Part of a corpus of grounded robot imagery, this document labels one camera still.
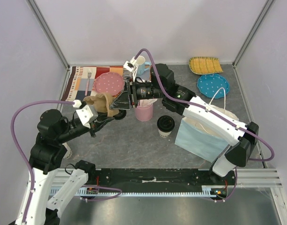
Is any silver fork pink handle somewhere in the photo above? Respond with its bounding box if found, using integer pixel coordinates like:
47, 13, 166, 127
85, 68, 92, 96

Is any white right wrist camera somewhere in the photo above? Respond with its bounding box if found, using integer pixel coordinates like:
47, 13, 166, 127
123, 58, 138, 81

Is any grey slotted cable duct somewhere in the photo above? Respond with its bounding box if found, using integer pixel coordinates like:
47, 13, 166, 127
49, 186, 228, 197

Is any blue polka dot plate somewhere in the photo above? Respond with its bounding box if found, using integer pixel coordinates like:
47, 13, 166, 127
197, 74, 230, 99

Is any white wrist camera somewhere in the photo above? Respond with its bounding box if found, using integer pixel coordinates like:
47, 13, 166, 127
123, 58, 138, 81
73, 100, 98, 128

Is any yellow woven tray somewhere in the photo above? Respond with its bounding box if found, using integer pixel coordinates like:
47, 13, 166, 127
189, 57, 223, 75

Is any pink polka dot plate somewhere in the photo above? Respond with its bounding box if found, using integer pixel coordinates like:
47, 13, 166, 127
94, 72, 125, 96

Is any black plastic cup lid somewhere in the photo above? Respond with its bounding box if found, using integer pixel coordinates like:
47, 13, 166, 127
157, 115, 175, 132

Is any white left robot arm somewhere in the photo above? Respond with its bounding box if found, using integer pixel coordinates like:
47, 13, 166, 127
13, 106, 114, 225

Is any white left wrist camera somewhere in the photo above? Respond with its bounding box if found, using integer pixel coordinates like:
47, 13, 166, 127
73, 100, 98, 128

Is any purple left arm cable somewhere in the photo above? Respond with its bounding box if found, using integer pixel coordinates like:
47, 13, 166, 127
10, 99, 123, 225

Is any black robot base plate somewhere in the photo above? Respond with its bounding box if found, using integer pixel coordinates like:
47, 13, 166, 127
83, 168, 235, 192

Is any white paper coffee cup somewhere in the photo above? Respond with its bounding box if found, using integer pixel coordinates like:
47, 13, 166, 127
158, 128, 173, 138

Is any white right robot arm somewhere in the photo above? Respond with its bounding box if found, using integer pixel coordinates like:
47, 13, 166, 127
110, 61, 259, 185

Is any colourful striped placemat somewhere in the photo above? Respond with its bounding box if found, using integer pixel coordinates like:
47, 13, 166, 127
60, 65, 156, 106

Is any light blue mug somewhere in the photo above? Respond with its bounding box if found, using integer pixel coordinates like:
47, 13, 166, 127
135, 55, 151, 76

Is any pink straw holder cup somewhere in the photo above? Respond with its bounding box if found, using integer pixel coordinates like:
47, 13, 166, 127
134, 100, 153, 122

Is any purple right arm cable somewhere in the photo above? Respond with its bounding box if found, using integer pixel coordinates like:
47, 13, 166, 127
133, 48, 275, 203

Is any brown cardboard cup carrier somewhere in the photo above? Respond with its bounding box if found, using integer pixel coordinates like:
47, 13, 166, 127
83, 92, 119, 117

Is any light blue paper bag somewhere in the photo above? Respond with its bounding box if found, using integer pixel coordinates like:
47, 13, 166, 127
175, 117, 228, 162

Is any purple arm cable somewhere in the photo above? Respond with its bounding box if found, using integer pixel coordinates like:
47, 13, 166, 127
10, 99, 123, 225
133, 48, 275, 203

